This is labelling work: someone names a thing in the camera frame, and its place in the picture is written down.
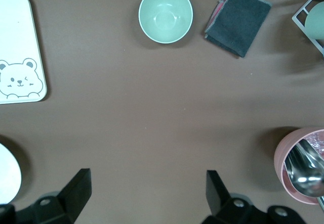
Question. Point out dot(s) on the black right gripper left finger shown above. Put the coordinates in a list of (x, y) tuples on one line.
[(78, 188)]

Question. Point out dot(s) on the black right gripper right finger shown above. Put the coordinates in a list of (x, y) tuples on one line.
[(215, 191)]

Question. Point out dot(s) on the white round plate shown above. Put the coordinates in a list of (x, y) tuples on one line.
[(8, 176)]

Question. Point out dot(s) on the pink bowl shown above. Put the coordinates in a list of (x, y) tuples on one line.
[(282, 158)]

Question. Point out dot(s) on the steel ladle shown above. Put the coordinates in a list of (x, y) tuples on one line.
[(306, 178)]

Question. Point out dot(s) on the crumpled clear plastic film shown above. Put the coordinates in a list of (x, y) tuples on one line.
[(316, 140)]

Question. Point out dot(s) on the cream tray with bear print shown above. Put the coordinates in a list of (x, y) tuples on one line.
[(17, 37)]

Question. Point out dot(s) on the dark grey folded cloth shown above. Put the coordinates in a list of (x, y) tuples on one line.
[(240, 21)]

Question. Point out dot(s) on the pale green bowl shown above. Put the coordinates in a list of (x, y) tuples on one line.
[(165, 14)]

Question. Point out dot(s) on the pink folded cloth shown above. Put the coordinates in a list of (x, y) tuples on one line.
[(220, 5)]

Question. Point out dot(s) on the pale green cup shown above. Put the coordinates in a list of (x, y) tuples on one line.
[(316, 21)]

